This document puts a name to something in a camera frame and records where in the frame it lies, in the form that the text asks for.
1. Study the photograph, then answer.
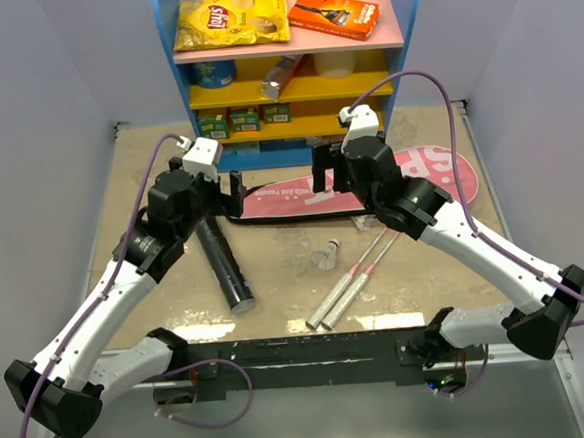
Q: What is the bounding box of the pink racket bag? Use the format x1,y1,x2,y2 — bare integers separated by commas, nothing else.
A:
230,145,479,225

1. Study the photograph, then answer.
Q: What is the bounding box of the black shuttlecock tube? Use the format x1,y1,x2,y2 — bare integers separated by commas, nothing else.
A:
196,216,256,315

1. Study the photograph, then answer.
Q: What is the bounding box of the white shuttlecock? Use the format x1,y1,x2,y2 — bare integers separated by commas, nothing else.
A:
311,239,340,271

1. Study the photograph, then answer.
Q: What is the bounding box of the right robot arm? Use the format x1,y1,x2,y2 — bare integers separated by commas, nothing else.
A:
312,136,584,366

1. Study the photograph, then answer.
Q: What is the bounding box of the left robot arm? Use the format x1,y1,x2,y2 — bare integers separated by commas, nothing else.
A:
3,157,245,438

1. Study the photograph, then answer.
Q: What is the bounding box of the green box right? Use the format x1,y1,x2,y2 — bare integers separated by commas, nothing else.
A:
260,103,292,124

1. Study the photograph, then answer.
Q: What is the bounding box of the green box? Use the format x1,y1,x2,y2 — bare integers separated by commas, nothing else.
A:
229,106,261,133
260,103,292,124
197,111,230,140

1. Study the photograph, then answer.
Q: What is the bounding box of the clear tube lid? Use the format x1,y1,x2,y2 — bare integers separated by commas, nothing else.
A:
277,227,310,282

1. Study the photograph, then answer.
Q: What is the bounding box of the green box left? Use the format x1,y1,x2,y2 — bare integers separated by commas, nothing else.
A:
197,111,230,140

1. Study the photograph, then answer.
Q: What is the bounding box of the green box middle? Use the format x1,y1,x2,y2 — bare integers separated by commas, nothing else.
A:
229,106,261,133

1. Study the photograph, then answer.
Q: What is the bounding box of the blue shelf unit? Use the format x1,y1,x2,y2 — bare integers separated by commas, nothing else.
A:
150,0,419,172

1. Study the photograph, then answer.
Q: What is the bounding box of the silver orange carton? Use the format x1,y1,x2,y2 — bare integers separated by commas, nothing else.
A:
261,54,307,102

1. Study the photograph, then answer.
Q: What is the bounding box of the white cup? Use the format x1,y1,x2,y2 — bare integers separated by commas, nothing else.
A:
313,50,357,80

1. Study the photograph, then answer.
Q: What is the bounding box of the blue round can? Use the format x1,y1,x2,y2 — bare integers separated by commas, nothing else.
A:
192,60,237,90

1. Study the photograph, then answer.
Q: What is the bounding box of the orange razor box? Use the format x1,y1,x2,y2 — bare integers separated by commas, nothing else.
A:
287,0,380,41

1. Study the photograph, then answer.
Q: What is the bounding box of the yellow Lays chips bag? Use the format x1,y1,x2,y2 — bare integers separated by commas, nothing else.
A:
174,0,290,52

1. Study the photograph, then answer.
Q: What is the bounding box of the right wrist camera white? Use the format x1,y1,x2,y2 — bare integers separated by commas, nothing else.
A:
338,104,380,142

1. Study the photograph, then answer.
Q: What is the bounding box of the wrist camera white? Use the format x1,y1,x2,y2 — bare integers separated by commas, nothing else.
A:
175,136,223,183
338,104,380,142

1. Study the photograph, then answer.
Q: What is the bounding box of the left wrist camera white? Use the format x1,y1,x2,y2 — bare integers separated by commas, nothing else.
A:
175,136,223,183

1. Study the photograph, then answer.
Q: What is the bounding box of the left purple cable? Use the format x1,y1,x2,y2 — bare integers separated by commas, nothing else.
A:
0,132,213,438

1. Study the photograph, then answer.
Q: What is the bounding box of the purple cable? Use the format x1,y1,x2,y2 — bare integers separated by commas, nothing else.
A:
344,58,584,339
0,132,213,438

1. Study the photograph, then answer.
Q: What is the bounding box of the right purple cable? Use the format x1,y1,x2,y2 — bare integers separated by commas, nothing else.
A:
344,58,584,339

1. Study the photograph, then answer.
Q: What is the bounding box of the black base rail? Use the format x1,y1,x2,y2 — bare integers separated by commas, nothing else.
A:
170,326,459,401

